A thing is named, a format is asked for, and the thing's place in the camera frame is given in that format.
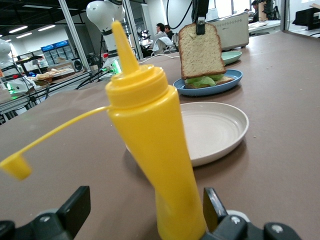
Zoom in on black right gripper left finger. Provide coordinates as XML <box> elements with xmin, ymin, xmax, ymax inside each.
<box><xmin>0</xmin><ymin>185</ymin><xmax>92</xmax><ymax>240</ymax></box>

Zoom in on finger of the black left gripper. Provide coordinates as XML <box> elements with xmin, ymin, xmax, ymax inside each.
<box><xmin>195</xmin><ymin>15</ymin><xmax>207</xmax><ymax>36</ymax></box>

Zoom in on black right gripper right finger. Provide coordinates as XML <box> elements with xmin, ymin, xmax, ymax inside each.
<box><xmin>201</xmin><ymin>187</ymin><xmax>304</xmax><ymax>240</ymax></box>

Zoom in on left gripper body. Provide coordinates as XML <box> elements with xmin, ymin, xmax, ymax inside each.
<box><xmin>190</xmin><ymin>0</ymin><xmax>210</xmax><ymax>19</ymax></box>

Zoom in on brown bread slice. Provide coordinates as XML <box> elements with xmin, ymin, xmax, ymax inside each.
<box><xmin>177</xmin><ymin>22</ymin><xmax>227</xmax><ymax>81</ymax></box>
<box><xmin>184</xmin><ymin>75</ymin><xmax>236</xmax><ymax>90</ymax></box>

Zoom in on green lettuce leaf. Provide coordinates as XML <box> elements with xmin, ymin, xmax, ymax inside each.
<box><xmin>185</xmin><ymin>73</ymin><xmax>225</xmax><ymax>89</ymax></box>

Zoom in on yellow squeeze bottle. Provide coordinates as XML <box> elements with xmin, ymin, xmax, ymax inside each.
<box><xmin>0</xmin><ymin>20</ymin><xmax>209</xmax><ymax>240</ymax></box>

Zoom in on light green round plate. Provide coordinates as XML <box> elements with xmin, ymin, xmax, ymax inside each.
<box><xmin>220</xmin><ymin>50</ymin><xmax>243</xmax><ymax>66</ymax></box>

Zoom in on blue round plate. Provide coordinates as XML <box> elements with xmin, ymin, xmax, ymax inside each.
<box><xmin>172</xmin><ymin>68</ymin><xmax>244</xmax><ymax>97</ymax></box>

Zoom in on beige round plate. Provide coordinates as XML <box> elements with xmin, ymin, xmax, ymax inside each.
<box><xmin>124</xmin><ymin>101</ymin><xmax>250</xmax><ymax>168</ymax></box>

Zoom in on seated person dark clothes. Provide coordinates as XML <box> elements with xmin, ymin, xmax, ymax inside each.
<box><xmin>163</xmin><ymin>24</ymin><xmax>176</xmax><ymax>41</ymax></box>

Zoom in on beige chrome toaster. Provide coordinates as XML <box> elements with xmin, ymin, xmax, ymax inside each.
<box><xmin>210</xmin><ymin>10</ymin><xmax>250</xmax><ymax>52</ymax></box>

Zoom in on seated person white jacket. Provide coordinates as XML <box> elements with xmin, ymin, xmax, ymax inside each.
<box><xmin>149</xmin><ymin>22</ymin><xmax>174</xmax><ymax>55</ymax></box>

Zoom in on distant person at desk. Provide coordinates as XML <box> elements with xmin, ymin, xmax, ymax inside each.
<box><xmin>250</xmin><ymin>0</ymin><xmax>261</xmax><ymax>24</ymax></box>

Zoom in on white desk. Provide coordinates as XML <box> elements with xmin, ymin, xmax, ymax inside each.
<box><xmin>248</xmin><ymin>19</ymin><xmax>283</xmax><ymax>35</ymax></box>

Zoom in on black monitor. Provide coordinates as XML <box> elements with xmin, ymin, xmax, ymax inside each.
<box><xmin>294</xmin><ymin>6</ymin><xmax>320</xmax><ymax>31</ymax></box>

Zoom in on glass door display fridge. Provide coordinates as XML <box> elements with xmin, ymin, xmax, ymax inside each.
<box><xmin>40</xmin><ymin>40</ymin><xmax>74</xmax><ymax>65</ymax></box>

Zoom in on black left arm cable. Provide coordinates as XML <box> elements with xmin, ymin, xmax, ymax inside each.
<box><xmin>165</xmin><ymin>0</ymin><xmax>194</xmax><ymax>30</ymax></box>

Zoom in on white toaster power cord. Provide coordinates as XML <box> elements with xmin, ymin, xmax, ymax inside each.
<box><xmin>138</xmin><ymin>53</ymin><xmax>181</xmax><ymax>63</ymax></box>

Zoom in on aluminium post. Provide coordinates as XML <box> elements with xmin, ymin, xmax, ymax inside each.
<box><xmin>58</xmin><ymin>0</ymin><xmax>89</xmax><ymax>74</ymax></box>
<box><xmin>123</xmin><ymin>0</ymin><xmax>141</xmax><ymax>63</ymax></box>

